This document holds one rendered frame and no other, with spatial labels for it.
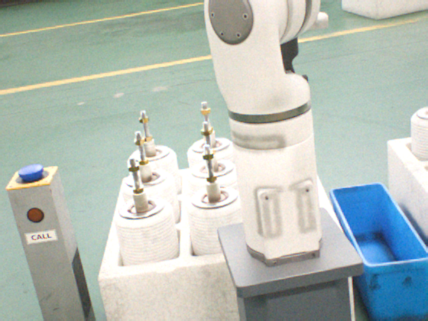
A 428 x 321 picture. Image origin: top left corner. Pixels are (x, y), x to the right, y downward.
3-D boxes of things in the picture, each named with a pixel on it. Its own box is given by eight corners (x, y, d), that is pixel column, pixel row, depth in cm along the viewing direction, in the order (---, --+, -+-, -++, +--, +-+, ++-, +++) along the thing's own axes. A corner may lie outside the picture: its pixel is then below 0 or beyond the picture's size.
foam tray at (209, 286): (356, 341, 106) (349, 244, 99) (118, 372, 107) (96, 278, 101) (314, 227, 142) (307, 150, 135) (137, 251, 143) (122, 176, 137)
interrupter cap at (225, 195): (199, 189, 109) (199, 186, 109) (242, 189, 106) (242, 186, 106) (185, 210, 102) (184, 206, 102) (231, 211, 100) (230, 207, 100)
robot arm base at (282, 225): (333, 254, 75) (322, 114, 68) (254, 270, 74) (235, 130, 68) (309, 218, 83) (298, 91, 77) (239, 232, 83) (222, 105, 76)
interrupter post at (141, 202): (144, 205, 106) (141, 186, 105) (152, 209, 104) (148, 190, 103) (132, 210, 105) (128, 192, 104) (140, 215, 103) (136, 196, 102)
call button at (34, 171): (43, 183, 105) (39, 171, 104) (17, 186, 105) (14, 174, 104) (47, 173, 109) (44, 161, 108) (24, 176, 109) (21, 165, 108)
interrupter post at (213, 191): (209, 196, 106) (206, 178, 105) (223, 196, 105) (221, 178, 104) (205, 203, 104) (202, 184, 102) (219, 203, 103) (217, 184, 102)
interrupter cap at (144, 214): (150, 195, 110) (149, 191, 109) (174, 208, 104) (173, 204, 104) (110, 212, 106) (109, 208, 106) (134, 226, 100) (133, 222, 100)
